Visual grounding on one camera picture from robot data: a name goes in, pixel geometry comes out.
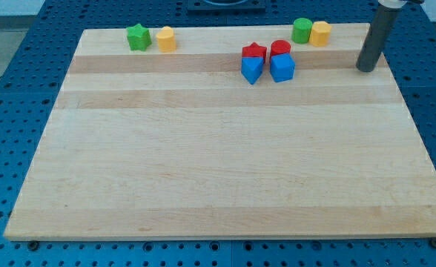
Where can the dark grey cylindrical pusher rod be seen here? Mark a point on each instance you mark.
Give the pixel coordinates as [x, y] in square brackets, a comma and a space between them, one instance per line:
[376, 37]

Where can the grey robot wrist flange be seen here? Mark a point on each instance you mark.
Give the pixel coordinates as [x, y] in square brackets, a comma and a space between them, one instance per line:
[397, 4]

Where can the yellow hexagon block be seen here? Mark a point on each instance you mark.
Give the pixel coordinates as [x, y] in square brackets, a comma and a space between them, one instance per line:
[320, 34]

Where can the yellow heart block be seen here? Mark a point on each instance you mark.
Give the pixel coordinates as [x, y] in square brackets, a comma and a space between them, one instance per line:
[166, 40]

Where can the green cylinder block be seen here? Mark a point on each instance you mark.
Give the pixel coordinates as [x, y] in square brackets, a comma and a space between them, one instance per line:
[301, 30]

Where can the red cylinder block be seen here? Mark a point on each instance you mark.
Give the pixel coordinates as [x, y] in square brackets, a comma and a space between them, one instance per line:
[279, 47]

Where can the blue cube block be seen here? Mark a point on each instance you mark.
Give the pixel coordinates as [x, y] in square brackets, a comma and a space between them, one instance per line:
[282, 67]

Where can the red star block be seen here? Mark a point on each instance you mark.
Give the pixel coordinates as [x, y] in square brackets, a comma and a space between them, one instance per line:
[255, 50]

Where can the blue triangle block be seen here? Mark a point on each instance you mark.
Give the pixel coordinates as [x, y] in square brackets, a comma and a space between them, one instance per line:
[251, 68]

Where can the green star block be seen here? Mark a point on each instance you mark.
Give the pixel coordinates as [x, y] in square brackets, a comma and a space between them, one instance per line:
[138, 37]

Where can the large wooden board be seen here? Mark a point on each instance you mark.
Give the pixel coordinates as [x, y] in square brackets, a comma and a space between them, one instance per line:
[179, 146]

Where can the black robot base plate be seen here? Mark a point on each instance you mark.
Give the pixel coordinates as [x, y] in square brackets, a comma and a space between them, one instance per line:
[224, 6]

